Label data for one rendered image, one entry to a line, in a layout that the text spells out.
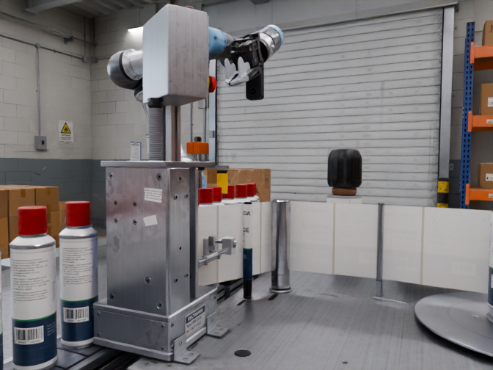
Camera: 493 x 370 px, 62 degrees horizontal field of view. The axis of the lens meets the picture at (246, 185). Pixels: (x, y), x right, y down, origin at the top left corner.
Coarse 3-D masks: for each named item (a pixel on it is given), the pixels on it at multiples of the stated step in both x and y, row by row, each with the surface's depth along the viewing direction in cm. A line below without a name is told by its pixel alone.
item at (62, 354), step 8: (64, 352) 56; (72, 352) 56; (80, 352) 56; (88, 352) 56; (96, 352) 57; (64, 360) 54; (72, 360) 54; (80, 360) 54; (8, 368) 52; (56, 368) 52; (64, 368) 52
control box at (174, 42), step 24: (168, 24) 85; (192, 24) 88; (144, 48) 98; (168, 48) 85; (192, 48) 88; (144, 72) 98; (168, 72) 86; (192, 72) 88; (144, 96) 99; (168, 96) 88; (192, 96) 89
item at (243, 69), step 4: (240, 60) 97; (240, 64) 97; (244, 64) 100; (248, 64) 101; (240, 68) 98; (244, 68) 100; (248, 68) 101; (240, 72) 98; (244, 72) 100; (248, 72) 101; (240, 76) 98; (244, 76) 98; (248, 76) 99; (232, 80) 98; (236, 80) 97; (240, 80) 98; (244, 80) 99; (248, 80) 100; (232, 84) 97; (236, 84) 98
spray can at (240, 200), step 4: (236, 184) 109; (240, 184) 110; (244, 184) 110; (236, 188) 108; (240, 188) 108; (244, 188) 108; (236, 192) 108; (240, 192) 108; (244, 192) 108; (236, 196) 108; (240, 196) 108; (244, 196) 108; (236, 200) 108; (240, 200) 107; (244, 200) 108; (248, 200) 108
